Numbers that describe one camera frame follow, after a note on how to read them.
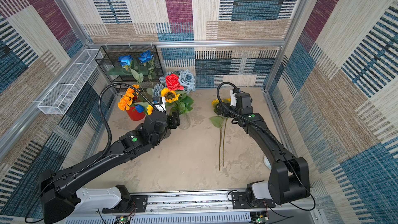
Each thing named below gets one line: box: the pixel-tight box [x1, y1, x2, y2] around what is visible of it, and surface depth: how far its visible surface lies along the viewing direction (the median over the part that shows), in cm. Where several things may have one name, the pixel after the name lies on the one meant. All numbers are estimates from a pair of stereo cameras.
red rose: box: [165, 73, 184, 92], surface depth 69 cm
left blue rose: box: [118, 54, 133, 67], surface depth 70 cm
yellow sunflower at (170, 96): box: [160, 87, 181, 104], surface depth 75 cm
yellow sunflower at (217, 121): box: [208, 115, 224, 129], surface depth 102 cm
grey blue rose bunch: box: [151, 68, 196, 97], surface depth 71 cm
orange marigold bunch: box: [117, 84, 140, 111], surface depth 72 cm
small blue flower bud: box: [134, 104, 145, 114], surface depth 75 cm
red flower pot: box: [126, 106, 146, 121], surface depth 106 cm
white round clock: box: [263, 155, 272, 171], surface depth 85 cm
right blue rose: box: [137, 49, 155, 64], surface depth 74 cm
